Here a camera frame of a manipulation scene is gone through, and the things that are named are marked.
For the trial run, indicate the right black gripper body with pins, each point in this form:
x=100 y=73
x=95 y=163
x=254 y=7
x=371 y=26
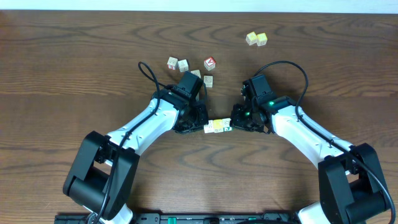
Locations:
x=245 y=117

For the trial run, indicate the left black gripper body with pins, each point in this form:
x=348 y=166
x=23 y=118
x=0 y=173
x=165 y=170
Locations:
x=198 y=117

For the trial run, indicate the plain white wooden block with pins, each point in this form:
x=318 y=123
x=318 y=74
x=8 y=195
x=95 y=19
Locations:
x=208 y=128

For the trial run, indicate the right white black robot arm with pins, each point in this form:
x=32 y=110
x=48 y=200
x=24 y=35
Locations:
x=351 y=182

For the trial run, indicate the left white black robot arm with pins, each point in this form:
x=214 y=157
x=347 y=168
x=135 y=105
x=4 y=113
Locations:
x=101 y=176

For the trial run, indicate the white block circle drawing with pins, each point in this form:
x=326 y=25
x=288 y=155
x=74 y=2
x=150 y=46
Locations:
x=208 y=81

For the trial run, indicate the white block with drawing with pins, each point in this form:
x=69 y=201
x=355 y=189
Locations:
x=196 y=72

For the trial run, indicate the white block beside red-sided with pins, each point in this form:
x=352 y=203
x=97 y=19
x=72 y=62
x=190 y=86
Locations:
x=183 y=65

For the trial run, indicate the red letter A block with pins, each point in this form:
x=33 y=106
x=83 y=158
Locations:
x=209 y=63

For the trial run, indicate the white block red side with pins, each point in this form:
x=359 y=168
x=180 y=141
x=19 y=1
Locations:
x=172 y=63

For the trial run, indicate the right yellow wooden block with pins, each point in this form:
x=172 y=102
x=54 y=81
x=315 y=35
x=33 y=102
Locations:
x=261 y=39

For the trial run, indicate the yellow wooden block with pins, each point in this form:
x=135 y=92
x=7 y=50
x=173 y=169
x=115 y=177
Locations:
x=261 y=39
x=251 y=38

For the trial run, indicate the left yellow wooden block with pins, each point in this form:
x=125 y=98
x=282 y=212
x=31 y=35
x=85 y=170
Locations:
x=251 y=38

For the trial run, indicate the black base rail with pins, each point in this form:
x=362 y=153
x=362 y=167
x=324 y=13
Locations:
x=145 y=218

